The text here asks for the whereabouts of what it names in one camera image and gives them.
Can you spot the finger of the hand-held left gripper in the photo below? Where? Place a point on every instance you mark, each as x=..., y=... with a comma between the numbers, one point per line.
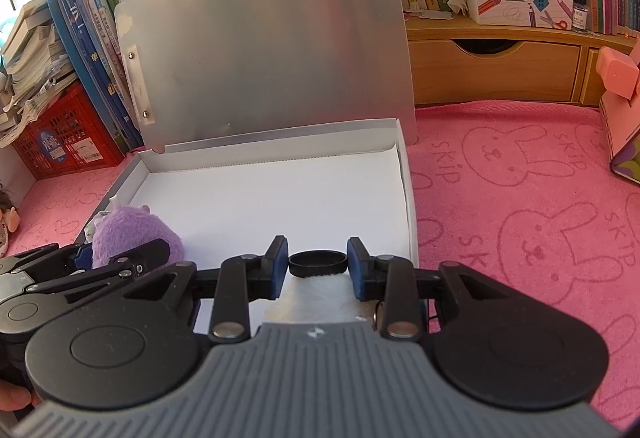
x=145, y=253
x=40, y=258

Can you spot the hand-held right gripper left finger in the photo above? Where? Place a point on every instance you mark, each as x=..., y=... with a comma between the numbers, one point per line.
x=280, y=268

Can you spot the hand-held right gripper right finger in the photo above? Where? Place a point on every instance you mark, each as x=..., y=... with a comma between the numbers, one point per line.
x=356, y=268

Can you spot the purple plush toy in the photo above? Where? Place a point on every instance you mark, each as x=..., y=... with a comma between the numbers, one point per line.
x=135, y=233

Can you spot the black round lid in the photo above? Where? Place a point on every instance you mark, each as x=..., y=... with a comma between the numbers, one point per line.
x=317, y=271

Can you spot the grey file box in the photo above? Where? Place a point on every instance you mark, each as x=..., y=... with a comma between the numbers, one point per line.
x=275, y=198

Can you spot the person's left hand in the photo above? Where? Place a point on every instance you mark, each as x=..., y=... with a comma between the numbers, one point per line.
x=12, y=395

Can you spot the brown haired doll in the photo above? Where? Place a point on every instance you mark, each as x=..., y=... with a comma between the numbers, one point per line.
x=6, y=223

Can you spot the red basket with blue label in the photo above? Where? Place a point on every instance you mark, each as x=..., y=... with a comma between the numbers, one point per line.
x=65, y=142

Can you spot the pink bunny print towel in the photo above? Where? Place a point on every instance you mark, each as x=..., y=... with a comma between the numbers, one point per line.
x=500, y=178

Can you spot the stack of lying books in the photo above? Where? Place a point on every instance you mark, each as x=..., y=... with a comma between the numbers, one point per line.
x=30, y=47

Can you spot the row of upright books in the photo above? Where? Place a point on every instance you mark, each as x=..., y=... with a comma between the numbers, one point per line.
x=90, y=32

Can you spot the wooden drawer organizer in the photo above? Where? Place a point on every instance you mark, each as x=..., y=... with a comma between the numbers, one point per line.
x=500, y=72

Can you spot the pink triangular toy house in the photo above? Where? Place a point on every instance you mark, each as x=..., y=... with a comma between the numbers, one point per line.
x=620, y=117

